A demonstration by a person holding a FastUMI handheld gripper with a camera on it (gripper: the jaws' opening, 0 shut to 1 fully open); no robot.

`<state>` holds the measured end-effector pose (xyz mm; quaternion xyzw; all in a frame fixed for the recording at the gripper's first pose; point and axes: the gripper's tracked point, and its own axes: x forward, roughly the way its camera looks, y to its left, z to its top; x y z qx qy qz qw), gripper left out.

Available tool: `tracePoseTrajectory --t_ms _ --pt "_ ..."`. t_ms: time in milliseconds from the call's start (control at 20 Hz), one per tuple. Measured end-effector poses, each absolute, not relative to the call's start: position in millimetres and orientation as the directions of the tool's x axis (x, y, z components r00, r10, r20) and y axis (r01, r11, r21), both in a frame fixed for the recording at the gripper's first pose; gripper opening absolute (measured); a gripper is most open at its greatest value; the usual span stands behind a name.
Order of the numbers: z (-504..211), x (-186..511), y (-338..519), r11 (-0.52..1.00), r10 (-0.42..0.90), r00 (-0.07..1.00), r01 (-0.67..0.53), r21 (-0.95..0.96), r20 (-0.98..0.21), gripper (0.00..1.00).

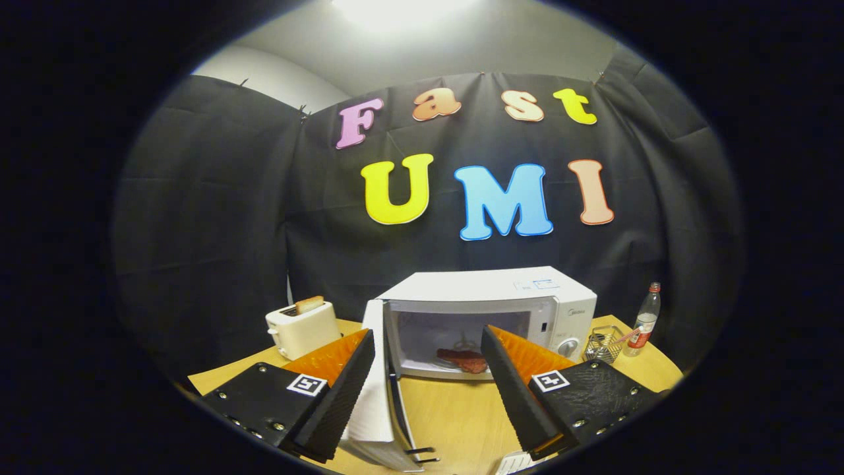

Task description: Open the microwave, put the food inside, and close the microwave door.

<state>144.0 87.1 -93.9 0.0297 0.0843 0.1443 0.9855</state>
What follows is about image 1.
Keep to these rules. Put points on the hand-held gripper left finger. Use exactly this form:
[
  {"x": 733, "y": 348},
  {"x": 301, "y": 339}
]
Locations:
[{"x": 343, "y": 396}]

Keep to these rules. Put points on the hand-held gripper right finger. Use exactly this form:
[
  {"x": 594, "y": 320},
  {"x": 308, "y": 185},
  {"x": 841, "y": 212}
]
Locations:
[{"x": 514, "y": 396}]

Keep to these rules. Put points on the red meat slice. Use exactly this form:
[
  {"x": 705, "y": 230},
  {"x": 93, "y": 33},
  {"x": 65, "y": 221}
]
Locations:
[{"x": 461, "y": 359}]

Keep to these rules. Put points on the white toaster oven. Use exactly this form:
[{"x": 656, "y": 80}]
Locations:
[{"x": 488, "y": 284}]

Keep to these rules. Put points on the cream toaster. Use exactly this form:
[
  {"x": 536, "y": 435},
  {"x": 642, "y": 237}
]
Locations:
[{"x": 303, "y": 330}]

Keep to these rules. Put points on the white ribbed tray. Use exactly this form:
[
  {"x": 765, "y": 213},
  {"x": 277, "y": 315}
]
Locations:
[{"x": 514, "y": 464}]

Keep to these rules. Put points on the toast slice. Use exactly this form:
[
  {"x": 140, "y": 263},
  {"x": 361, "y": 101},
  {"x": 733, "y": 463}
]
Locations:
[{"x": 310, "y": 304}]

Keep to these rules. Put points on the red white striped straw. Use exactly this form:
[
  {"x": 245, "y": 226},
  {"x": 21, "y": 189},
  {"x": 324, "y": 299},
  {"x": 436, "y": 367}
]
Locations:
[{"x": 626, "y": 334}]

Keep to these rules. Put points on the clear plastic water bottle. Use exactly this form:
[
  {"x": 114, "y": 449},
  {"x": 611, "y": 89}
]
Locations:
[{"x": 646, "y": 323}]

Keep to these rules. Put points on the large ceiling light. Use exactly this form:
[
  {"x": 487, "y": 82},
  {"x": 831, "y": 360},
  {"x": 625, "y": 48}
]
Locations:
[{"x": 402, "y": 10}]

